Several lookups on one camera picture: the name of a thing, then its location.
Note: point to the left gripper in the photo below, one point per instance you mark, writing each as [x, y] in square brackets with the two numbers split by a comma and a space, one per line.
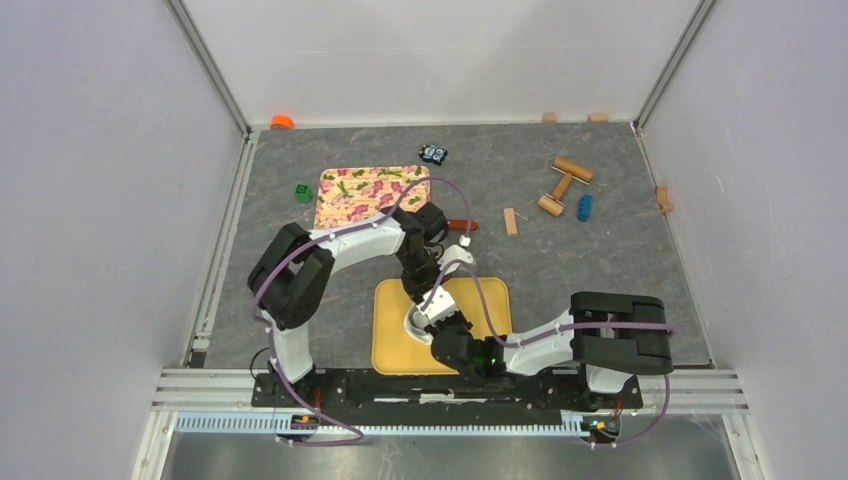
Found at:
[417, 288]

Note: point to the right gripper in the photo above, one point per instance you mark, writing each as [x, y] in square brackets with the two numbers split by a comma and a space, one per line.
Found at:
[437, 326]

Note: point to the metal scraper with wooden handle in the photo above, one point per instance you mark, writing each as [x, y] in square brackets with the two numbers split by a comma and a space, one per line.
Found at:
[462, 225]

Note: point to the yellow cutting mat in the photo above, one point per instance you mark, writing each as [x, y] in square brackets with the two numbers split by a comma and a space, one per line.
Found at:
[395, 352]

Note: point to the white dough ball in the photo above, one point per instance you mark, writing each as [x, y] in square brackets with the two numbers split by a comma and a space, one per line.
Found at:
[415, 324]

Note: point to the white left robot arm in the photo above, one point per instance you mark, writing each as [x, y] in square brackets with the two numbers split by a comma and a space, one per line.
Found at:
[290, 279]

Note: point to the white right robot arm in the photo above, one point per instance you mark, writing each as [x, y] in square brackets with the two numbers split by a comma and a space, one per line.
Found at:
[610, 337]

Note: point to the floral pattern tray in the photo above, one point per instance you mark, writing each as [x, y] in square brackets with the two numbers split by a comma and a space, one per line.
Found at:
[347, 195]

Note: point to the small wooden block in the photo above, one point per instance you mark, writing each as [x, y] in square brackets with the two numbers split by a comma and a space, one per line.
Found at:
[510, 222]

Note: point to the black patterned small box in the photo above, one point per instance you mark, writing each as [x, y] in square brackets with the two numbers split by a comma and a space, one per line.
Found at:
[433, 154]

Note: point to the green plastic block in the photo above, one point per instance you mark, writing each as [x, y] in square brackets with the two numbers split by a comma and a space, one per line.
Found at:
[304, 193]

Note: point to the blue plastic block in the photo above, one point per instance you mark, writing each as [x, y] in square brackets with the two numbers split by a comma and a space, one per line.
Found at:
[585, 206]

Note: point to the orange plastic cap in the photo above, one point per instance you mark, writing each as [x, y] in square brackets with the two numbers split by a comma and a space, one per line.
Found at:
[281, 122]

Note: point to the wooden piece right edge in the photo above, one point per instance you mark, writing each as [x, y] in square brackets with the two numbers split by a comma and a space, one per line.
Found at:
[663, 199]

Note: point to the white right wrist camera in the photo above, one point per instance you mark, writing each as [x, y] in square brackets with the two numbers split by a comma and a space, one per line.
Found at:
[438, 305]

